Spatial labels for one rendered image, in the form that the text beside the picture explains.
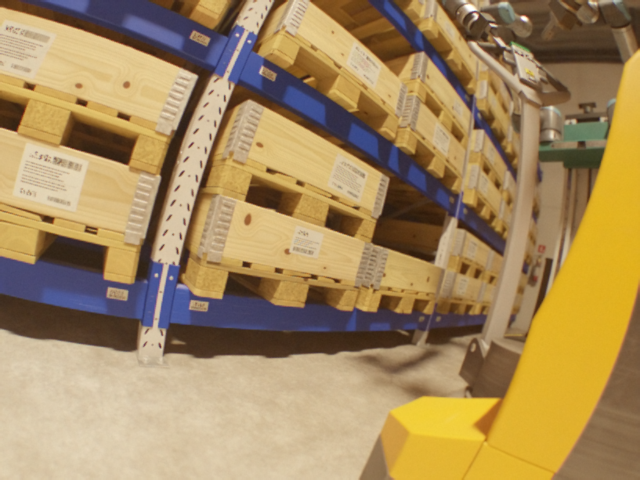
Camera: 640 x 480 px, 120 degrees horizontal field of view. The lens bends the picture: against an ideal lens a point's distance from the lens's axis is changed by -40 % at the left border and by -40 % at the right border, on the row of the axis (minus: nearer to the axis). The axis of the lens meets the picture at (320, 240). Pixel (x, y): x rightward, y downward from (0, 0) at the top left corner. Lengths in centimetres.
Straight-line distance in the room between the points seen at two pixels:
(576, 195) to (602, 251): 173
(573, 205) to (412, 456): 179
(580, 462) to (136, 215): 105
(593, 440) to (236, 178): 105
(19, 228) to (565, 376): 113
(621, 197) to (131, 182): 102
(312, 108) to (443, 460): 124
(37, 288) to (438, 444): 106
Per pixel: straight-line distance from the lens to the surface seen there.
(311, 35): 134
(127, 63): 101
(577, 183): 210
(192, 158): 105
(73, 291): 106
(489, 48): 112
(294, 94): 127
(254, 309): 123
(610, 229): 35
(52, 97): 99
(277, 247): 112
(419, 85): 190
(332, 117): 138
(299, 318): 138
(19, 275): 108
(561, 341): 34
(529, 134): 96
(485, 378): 71
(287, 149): 113
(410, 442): 42
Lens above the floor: 54
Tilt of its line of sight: 1 degrees up
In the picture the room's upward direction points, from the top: 15 degrees clockwise
